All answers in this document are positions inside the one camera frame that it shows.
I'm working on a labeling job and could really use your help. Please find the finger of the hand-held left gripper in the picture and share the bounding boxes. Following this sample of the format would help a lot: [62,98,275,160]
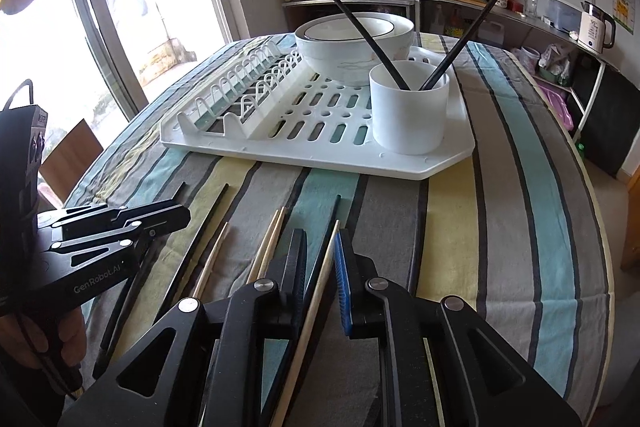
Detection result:
[47,227,158,270]
[37,202,192,240]

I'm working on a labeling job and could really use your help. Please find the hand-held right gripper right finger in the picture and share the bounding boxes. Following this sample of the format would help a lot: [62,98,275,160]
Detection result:
[334,228,583,427]

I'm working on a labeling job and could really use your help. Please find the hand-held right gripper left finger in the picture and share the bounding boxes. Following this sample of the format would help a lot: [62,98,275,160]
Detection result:
[57,228,308,427]

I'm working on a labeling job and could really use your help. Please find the wooden chopstick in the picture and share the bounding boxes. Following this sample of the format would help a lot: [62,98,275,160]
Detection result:
[267,219,341,427]
[190,222,231,303]
[255,206,288,283]
[245,206,282,285]

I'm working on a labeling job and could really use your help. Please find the white cup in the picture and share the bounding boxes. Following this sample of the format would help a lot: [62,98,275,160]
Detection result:
[369,61,451,156]

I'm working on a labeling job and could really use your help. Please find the person's left hand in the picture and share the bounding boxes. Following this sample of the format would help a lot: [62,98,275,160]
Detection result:
[0,309,88,390]

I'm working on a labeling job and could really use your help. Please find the wooden chair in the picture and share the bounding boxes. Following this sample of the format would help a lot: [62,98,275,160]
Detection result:
[39,119,103,202]

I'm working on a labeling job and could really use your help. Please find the white plastic dish rack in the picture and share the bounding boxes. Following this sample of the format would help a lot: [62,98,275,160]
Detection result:
[160,34,476,180]

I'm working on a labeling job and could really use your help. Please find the striped tablecloth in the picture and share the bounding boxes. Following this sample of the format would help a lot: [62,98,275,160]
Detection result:
[65,32,616,427]

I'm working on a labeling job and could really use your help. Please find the large white bowl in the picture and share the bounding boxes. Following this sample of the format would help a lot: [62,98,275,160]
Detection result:
[295,13,416,85]

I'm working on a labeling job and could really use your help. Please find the black-rimmed white bowl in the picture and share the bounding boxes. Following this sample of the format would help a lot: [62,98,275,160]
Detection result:
[302,14,406,42]

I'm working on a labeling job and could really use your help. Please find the steel cabinet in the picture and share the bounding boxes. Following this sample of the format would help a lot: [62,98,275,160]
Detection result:
[282,0,418,38]

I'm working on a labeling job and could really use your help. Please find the black chopsticks in cup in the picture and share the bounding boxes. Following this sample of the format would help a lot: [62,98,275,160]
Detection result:
[415,0,621,142]

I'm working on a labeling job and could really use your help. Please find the clear water container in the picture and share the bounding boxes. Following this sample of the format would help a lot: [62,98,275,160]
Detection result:
[545,0,583,32]

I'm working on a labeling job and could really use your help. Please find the white electric kettle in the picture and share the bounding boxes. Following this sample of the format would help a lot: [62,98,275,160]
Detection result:
[577,1,617,54]

